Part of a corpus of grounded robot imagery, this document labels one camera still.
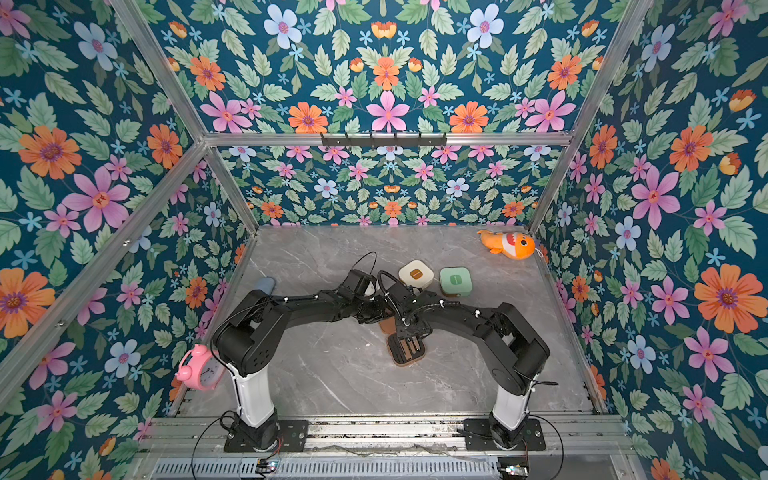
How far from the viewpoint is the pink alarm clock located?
2.47ft

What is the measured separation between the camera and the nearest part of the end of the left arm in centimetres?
78

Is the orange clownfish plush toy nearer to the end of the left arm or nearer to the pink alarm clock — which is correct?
the end of the left arm

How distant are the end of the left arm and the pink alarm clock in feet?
1.31
